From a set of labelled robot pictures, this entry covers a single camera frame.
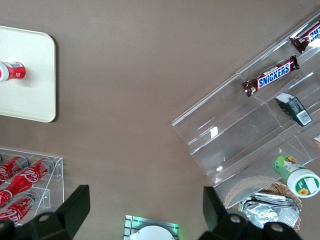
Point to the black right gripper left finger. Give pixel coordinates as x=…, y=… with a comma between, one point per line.
x=70, y=215

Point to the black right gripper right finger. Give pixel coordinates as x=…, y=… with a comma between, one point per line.
x=217, y=220

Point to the wicker basket with foil packs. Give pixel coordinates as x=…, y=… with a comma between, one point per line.
x=275, y=187

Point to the cream plastic tray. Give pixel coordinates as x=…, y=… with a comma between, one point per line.
x=30, y=100

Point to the silver foil pack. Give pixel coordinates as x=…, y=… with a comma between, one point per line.
x=265, y=215
x=272, y=200

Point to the clear acrylic bottle rack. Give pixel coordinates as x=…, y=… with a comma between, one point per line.
x=60, y=165

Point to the red cola bottle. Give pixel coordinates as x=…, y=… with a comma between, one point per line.
x=30, y=175
x=17, y=207
x=12, y=167

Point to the green bottle with white cap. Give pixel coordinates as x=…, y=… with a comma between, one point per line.
x=297, y=177

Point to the clear acrylic stepped display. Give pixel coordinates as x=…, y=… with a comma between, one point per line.
x=225, y=120

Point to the white and red carton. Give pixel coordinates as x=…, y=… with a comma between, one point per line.
x=317, y=142

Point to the small black carton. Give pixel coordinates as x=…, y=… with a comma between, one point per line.
x=295, y=108

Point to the red and white cup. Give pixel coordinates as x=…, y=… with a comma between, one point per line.
x=15, y=71

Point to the brown Snickers bar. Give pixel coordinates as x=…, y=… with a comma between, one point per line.
x=303, y=40
x=272, y=75

